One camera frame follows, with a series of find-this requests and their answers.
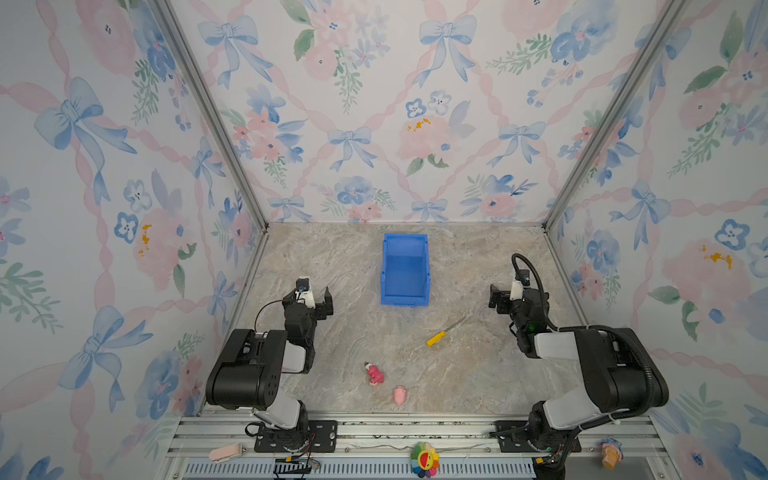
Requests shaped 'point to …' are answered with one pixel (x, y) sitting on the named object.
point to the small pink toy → (399, 395)
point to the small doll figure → (611, 452)
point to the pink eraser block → (223, 454)
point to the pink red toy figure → (375, 376)
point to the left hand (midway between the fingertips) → (312, 287)
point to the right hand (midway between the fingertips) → (508, 284)
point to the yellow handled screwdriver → (441, 334)
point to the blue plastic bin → (405, 278)
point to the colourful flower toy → (425, 461)
